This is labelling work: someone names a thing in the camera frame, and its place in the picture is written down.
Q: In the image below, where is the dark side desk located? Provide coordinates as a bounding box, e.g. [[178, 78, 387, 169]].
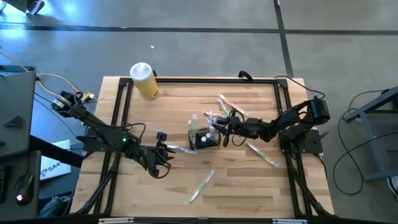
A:
[[0, 150, 42, 220]]

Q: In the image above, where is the looped black floor cable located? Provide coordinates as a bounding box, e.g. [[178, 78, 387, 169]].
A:
[[332, 132, 398, 196]]

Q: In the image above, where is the yellow wipes canister white lid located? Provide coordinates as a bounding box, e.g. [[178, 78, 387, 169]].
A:
[[129, 62, 160, 101]]

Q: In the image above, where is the grey equipment case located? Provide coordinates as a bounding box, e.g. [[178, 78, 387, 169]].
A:
[[0, 70, 37, 158]]

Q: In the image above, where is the blue-grey metal cart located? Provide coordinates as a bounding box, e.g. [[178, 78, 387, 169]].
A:
[[343, 85, 398, 183]]

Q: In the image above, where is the black wire caddy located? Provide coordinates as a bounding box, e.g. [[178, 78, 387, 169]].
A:
[[187, 126, 222, 151]]

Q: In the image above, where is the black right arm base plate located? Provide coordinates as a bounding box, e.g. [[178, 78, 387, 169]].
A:
[[278, 129, 330, 155]]

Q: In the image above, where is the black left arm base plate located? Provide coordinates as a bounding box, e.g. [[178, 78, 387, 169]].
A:
[[76, 127, 125, 153]]

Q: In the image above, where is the white printed box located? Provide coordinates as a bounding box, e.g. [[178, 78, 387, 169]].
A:
[[39, 139, 73, 181]]

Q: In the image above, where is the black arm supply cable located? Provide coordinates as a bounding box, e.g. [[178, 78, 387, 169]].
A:
[[275, 75, 326, 100]]

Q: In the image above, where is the blue toothbrush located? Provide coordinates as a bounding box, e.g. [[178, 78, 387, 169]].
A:
[[208, 110, 218, 141], [165, 143, 199, 156]]

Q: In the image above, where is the orange toothbrush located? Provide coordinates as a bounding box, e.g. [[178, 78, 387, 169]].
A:
[[217, 92, 249, 117]]

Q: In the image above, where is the black diagonal beam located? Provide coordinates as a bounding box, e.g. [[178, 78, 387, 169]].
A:
[[29, 135, 85, 169]]

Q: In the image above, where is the white table bracket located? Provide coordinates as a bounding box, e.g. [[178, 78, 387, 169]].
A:
[[272, 218, 308, 224], [98, 217, 134, 224]]

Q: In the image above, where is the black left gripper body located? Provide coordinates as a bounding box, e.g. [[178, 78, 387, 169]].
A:
[[139, 132, 168, 178]]

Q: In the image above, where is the black cart cable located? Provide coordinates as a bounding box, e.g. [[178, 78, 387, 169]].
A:
[[340, 89, 391, 125]]

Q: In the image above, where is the yellow cable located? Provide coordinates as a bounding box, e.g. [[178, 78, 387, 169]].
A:
[[36, 81, 60, 97], [0, 51, 29, 72], [35, 73, 96, 101]]

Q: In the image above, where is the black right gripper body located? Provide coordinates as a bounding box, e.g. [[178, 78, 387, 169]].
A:
[[222, 115, 246, 147]]

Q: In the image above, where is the black keyboard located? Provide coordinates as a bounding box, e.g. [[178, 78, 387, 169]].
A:
[[0, 166, 9, 205]]

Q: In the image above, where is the black strap handle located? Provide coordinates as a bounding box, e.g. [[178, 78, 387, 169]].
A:
[[238, 70, 254, 82]]

